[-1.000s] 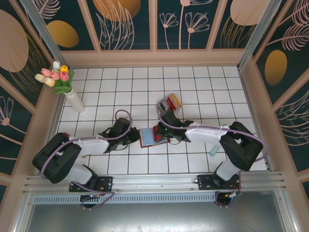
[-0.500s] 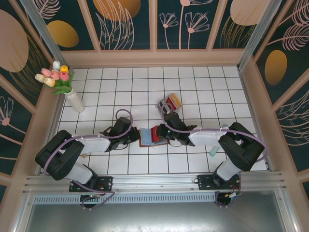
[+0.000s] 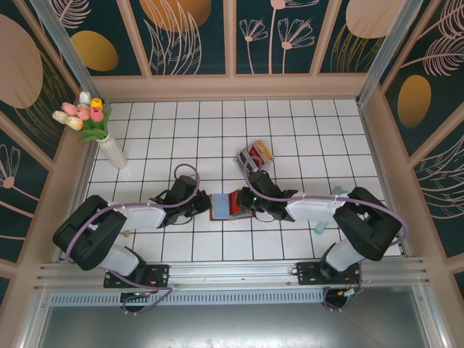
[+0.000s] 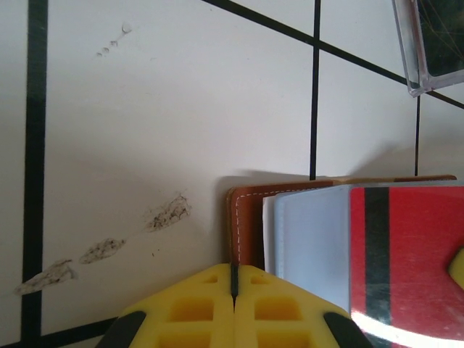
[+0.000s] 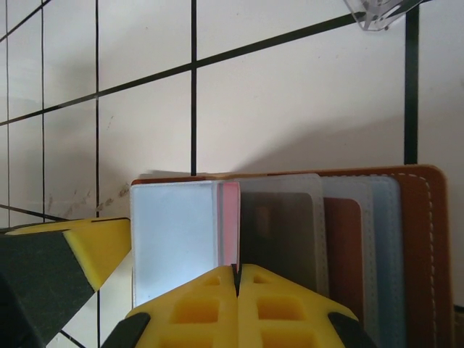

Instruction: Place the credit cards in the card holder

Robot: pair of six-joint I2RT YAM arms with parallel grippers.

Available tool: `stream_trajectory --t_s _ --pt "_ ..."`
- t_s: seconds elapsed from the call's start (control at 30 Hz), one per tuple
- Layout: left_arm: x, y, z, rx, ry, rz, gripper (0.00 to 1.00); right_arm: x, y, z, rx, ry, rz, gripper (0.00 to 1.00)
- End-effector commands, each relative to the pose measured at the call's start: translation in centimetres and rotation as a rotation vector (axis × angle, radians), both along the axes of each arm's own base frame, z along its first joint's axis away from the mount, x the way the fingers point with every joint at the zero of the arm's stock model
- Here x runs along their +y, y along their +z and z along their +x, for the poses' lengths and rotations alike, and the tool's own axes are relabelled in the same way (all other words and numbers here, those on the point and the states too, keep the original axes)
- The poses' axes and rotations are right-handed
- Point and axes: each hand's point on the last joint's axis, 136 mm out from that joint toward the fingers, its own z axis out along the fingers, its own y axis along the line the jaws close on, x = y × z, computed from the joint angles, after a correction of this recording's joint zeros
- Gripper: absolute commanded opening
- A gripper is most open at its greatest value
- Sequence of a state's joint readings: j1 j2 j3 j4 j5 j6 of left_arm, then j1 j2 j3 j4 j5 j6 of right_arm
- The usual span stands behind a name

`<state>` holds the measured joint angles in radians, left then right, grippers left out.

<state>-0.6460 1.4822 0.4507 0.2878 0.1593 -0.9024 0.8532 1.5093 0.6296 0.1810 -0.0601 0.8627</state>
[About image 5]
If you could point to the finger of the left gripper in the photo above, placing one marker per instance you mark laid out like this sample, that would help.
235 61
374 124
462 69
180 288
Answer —
54 261

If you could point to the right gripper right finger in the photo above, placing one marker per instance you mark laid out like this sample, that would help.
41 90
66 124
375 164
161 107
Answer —
282 315

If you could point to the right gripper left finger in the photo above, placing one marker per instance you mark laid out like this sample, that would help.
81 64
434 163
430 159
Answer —
195 311

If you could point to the red VIP card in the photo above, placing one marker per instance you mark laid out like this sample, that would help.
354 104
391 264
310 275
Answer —
230 224

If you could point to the brown leather card holder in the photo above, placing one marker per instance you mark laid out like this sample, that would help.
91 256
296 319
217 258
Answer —
417 253

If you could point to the clear acrylic card stand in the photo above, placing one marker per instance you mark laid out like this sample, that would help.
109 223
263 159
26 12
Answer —
369 21

